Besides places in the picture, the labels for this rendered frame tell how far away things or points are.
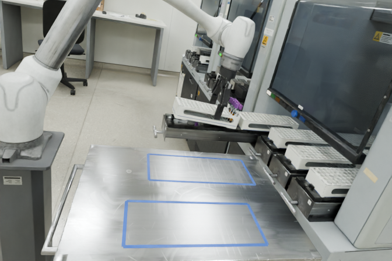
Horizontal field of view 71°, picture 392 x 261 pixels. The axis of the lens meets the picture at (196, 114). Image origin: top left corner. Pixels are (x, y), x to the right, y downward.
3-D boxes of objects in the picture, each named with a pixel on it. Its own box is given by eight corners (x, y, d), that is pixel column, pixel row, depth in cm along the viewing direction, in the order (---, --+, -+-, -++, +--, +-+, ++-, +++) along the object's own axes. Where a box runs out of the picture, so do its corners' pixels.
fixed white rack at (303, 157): (341, 160, 121) (347, 148, 119) (358, 174, 112) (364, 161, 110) (282, 157, 113) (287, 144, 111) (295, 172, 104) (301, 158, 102)
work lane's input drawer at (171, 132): (285, 136, 150) (290, 122, 147) (299, 150, 138) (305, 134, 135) (151, 126, 131) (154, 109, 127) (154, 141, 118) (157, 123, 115)
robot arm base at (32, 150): (-26, 165, 89) (-28, 150, 87) (2, 132, 109) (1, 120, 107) (37, 166, 94) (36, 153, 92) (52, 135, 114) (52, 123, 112)
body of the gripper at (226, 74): (218, 63, 121) (212, 82, 124) (224, 68, 114) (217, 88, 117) (233, 67, 124) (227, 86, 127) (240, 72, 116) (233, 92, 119)
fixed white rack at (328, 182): (368, 182, 107) (375, 169, 105) (389, 200, 99) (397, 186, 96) (303, 180, 99) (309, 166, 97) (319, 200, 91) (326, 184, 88)
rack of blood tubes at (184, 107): (229, 119, 136) (233, 108, 134) (236, 129, 127) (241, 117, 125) (171, 108, 126) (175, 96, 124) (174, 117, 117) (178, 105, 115)
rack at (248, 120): (285, 126, 145) (289, 116, 143) (295, 136, 136) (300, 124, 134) (233, 122, 137) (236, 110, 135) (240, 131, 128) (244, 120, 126)
